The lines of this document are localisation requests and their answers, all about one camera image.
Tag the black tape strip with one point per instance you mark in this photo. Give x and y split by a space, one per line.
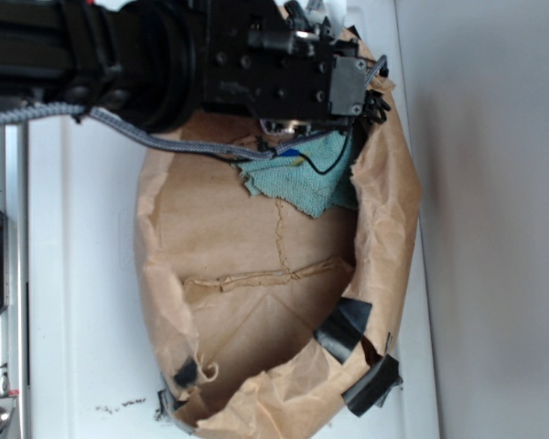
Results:
167 407
343 329

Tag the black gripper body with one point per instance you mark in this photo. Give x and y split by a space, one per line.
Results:
268 62

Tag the aluminium frame rail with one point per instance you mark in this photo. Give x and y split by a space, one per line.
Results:
13 282

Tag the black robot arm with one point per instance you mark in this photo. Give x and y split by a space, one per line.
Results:
155 63

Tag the brown paper bag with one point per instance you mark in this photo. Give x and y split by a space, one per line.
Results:
233 287

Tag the black tape strip right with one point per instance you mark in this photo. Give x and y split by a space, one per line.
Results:
343 329

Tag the teal terry cloth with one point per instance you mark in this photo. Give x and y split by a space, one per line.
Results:
313 176

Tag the black tape strip bottom left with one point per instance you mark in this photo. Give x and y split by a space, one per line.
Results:
167 407

